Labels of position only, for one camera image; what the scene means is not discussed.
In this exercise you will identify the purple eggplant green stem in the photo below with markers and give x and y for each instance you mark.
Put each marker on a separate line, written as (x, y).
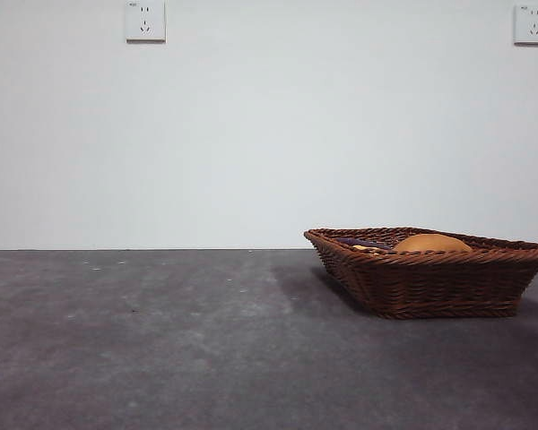
(363, 242)

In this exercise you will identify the yellow corn cob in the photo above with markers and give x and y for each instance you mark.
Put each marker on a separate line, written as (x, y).
(367, 247)

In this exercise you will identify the brown potato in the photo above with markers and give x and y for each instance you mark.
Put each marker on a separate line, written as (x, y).
(430, 243)

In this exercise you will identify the brown wicker basket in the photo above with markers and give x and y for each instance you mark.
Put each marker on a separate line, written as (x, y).
(430, 286)

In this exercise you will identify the white wall socket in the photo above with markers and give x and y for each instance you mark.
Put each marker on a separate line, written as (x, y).
(532, 24)
(145, 22)

